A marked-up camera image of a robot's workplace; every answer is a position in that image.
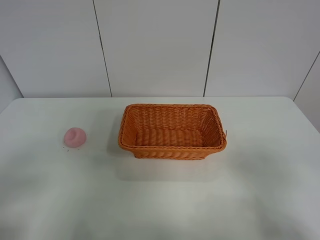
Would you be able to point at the orange woven wicker basket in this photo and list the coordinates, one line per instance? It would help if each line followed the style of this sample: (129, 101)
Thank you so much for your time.
(171, 131)

